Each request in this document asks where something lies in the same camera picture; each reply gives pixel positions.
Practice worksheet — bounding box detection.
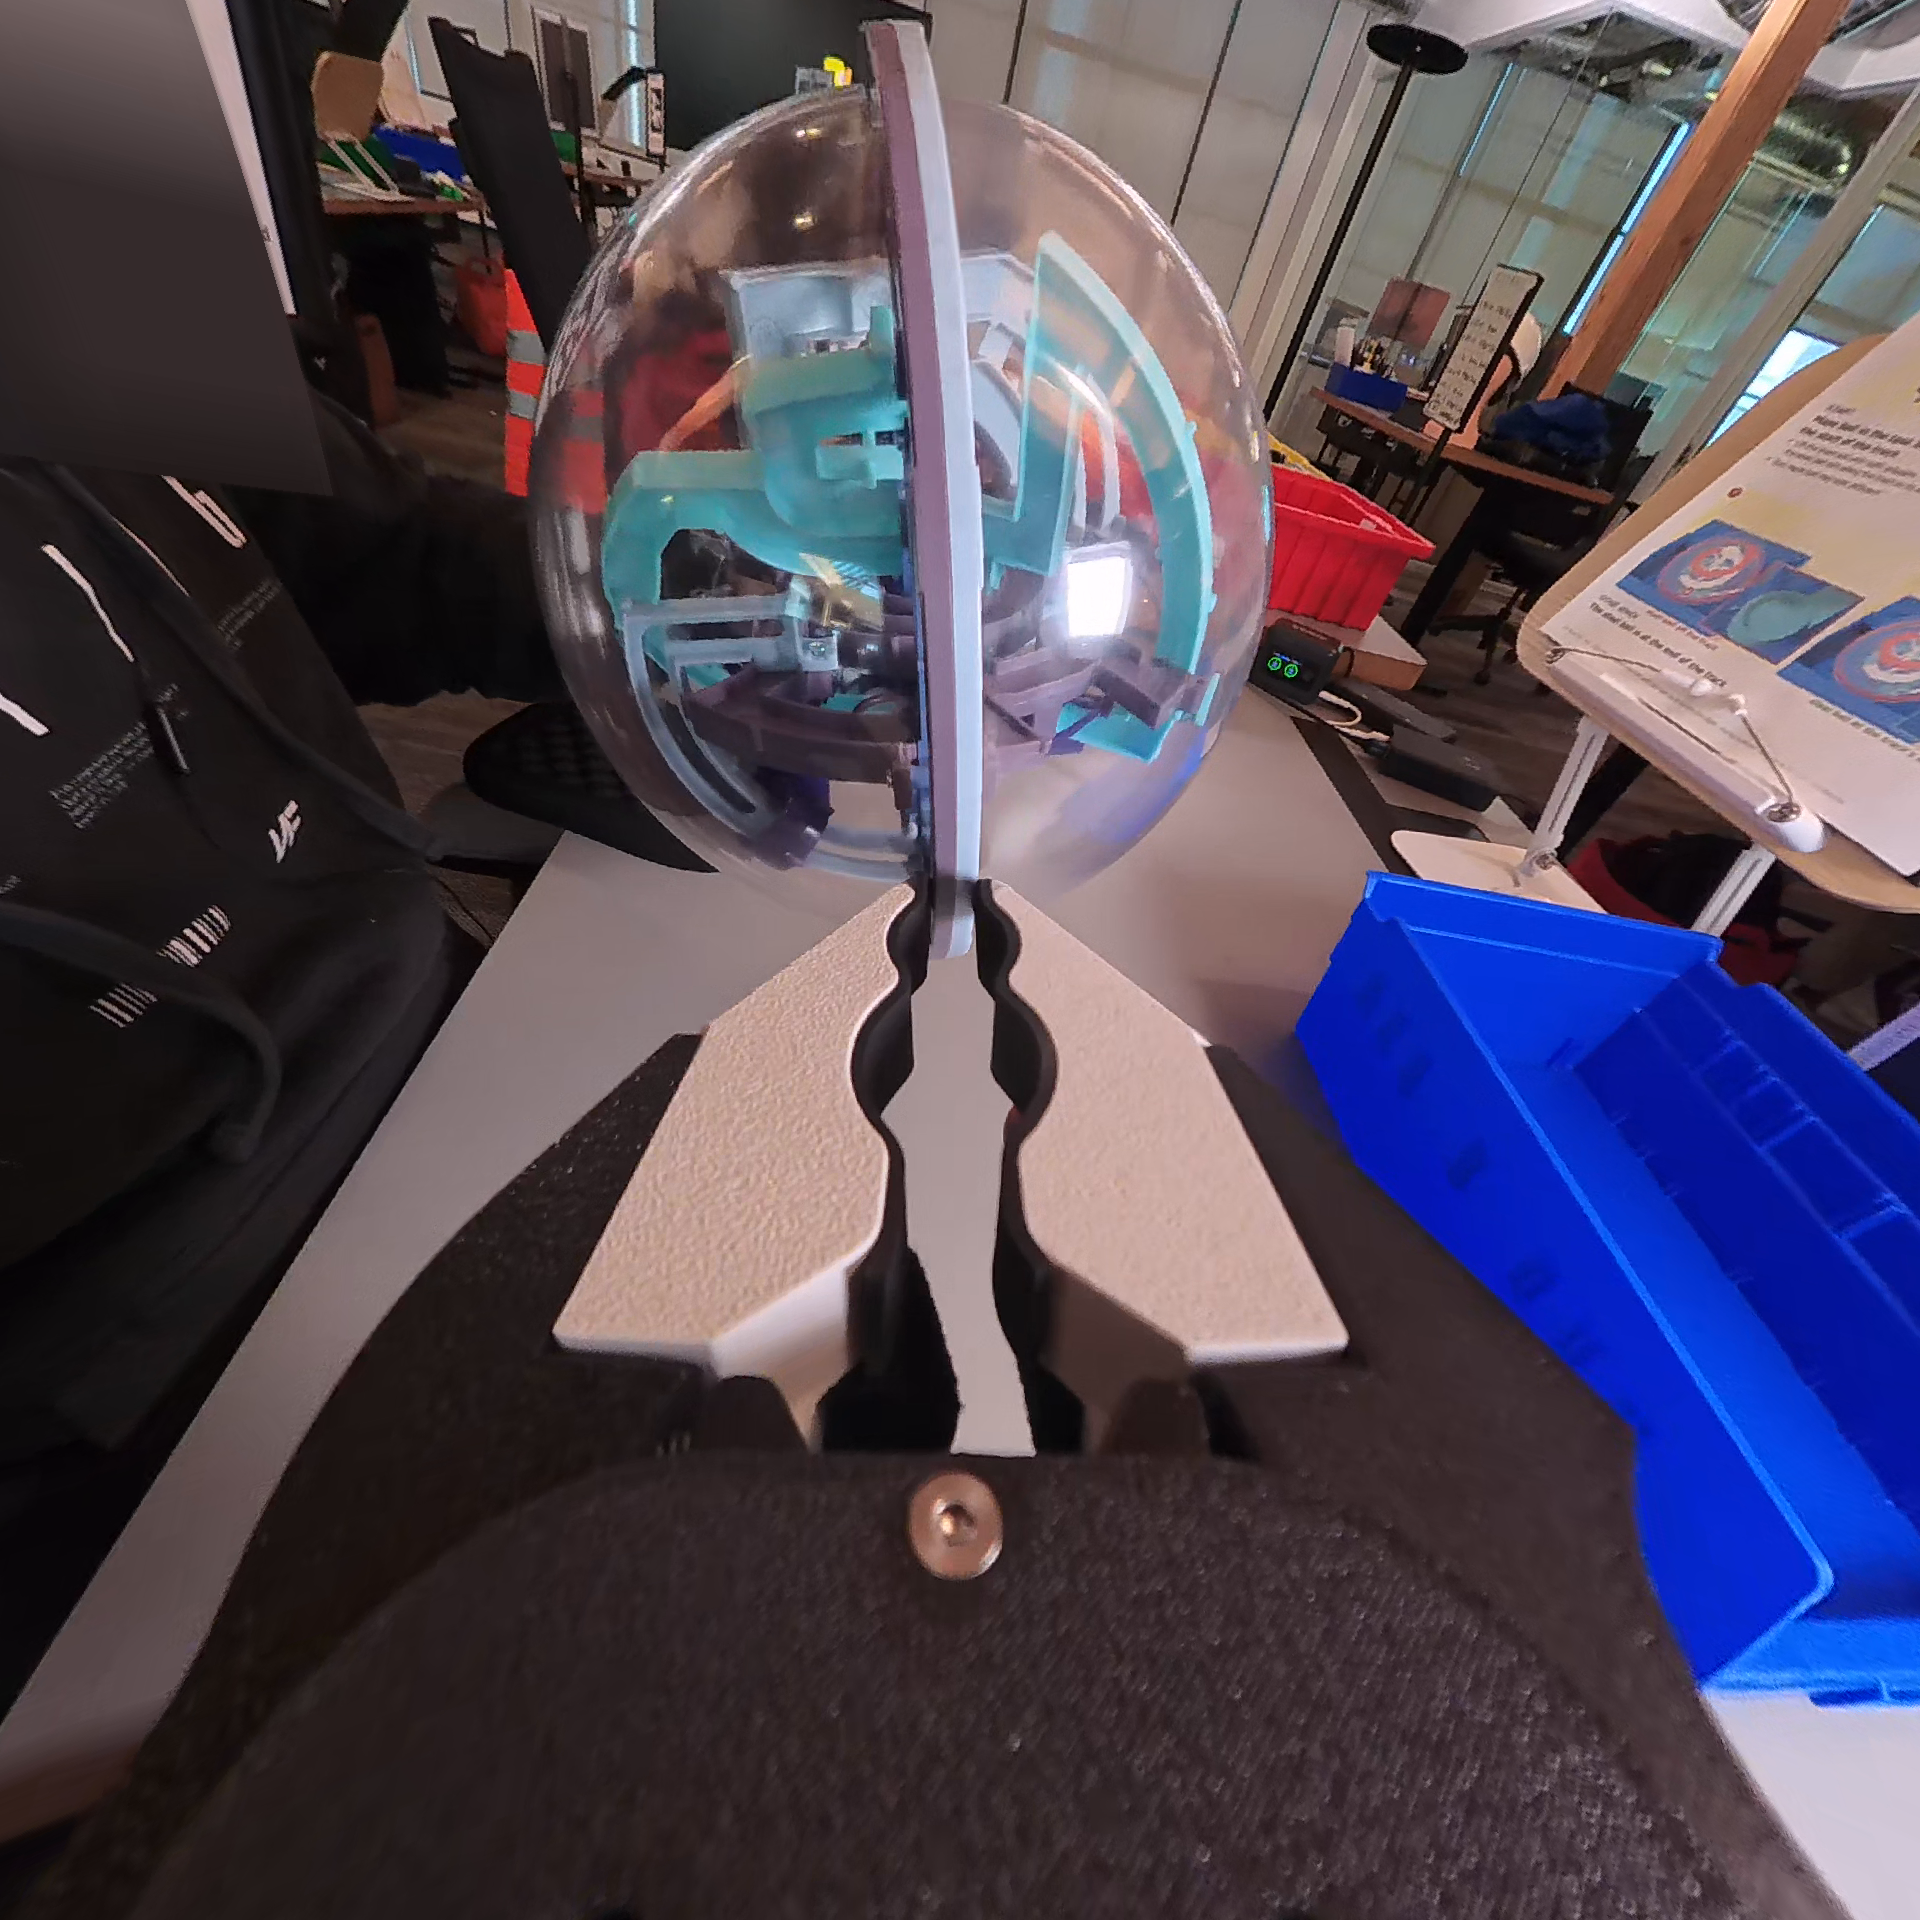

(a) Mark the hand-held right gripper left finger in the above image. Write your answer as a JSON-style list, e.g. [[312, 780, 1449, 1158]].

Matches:
[[548, 881, 923, 1455]]

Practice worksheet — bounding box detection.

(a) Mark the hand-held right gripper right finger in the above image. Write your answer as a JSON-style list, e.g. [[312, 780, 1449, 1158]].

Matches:
[[975, 882, 1353, 1449]]

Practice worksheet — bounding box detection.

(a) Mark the clear plastic maze ball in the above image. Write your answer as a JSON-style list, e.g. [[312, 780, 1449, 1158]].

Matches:
[[525, 17, 1279, 963]]

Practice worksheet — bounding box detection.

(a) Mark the black mesh chair armrest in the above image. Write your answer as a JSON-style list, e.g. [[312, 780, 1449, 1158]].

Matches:
[[460, 700, 710, 876]]

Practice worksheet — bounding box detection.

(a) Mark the blue plastic bin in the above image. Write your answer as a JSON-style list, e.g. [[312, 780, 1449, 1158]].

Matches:
[[1293, 872, 1920, 1706]]

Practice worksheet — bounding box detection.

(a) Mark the black power adapter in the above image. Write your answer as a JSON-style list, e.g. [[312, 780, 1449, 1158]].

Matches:
[[1372, 727, 1501, 801]]

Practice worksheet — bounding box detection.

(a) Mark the black battery charger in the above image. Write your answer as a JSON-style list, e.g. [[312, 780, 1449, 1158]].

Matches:
[[1252, 619, 1355, 703]]

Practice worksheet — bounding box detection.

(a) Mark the red plastic crate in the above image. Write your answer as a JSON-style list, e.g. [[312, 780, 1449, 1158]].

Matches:
[[1267, 459, 1440, 635]]

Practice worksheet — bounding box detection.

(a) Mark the orange traffic cone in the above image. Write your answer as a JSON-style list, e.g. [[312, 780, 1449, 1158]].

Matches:
[[499, 268, 553, 500]]

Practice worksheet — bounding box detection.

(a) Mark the standing sign board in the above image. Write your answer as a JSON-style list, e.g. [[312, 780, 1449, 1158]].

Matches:
[[1419, 264, 1547, 432]]

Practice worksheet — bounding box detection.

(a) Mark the printed instruction sheet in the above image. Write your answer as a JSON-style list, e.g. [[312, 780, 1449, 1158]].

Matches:
[[1582, 319, 1920, 881]]

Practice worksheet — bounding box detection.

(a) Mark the black flag panel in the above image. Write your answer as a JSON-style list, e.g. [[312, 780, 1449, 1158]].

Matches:
[[427, 17, 597, 350]]

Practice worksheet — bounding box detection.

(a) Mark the wooden pillar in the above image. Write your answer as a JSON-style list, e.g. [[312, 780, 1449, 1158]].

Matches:
[[1545, 0, 1848, 400]]

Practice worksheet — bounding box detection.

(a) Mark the black floor lamp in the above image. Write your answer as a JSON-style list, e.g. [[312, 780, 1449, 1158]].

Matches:
[[1263, 22, 1472, 425]]

